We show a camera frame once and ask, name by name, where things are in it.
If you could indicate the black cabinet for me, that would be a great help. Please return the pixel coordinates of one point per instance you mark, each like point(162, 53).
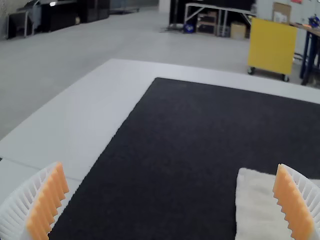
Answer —
point(65, 15)

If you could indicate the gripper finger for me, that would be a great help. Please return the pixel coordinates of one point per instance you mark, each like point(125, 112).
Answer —
point(297, 205)
point(37, 210)

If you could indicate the grey metal frame table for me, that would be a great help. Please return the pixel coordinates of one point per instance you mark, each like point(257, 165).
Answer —
point(217, 8)

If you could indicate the blue workbench frame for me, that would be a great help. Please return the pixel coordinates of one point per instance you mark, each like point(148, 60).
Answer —
point(308, 45)

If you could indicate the pale towel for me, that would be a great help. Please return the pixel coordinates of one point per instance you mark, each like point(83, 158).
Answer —
point(255, 207)

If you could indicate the black mat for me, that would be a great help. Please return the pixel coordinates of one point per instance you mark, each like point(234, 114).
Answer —
point(187, 150)

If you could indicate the cardboard box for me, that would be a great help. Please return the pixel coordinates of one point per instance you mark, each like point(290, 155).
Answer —
point(237, 31)

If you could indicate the yellow cart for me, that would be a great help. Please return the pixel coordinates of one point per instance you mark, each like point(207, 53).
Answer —
point(271, 45)

